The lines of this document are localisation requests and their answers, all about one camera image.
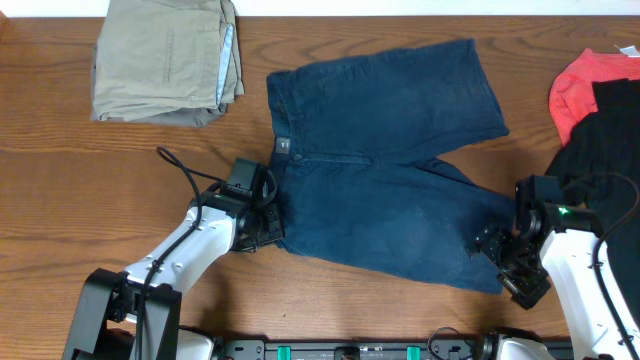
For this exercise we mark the folded khaki trousers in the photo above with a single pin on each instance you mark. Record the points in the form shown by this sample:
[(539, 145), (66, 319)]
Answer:
[(166, 62)]

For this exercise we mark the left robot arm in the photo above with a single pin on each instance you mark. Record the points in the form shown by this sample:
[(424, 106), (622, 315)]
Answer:
[(135, 313)]

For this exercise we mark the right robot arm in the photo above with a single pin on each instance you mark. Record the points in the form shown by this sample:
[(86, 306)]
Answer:
[(563, 247)]

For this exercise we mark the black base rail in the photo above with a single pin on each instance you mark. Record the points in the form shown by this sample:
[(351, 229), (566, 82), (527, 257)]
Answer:
[(444, 343)]

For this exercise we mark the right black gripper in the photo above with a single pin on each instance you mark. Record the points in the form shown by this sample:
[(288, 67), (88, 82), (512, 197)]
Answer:
[(524, 290)]

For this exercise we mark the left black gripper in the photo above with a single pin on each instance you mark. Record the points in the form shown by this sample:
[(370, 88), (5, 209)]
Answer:
[(274, 214)]

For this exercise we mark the red garment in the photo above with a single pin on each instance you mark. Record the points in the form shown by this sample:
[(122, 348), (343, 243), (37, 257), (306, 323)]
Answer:
[(571, 97)]

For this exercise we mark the black garment with logo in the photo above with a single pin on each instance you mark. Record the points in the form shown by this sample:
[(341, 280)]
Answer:
[(603, 155)]

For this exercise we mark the dark blue denim shorts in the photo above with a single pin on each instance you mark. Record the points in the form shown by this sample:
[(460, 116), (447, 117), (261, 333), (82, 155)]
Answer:
[(358, 159)]

